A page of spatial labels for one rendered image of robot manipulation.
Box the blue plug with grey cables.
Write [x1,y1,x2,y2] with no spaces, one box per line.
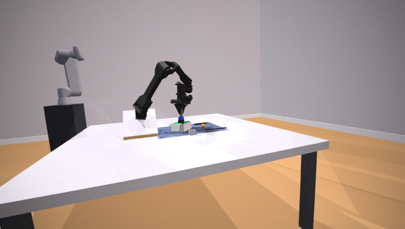
[178,109,184,120]

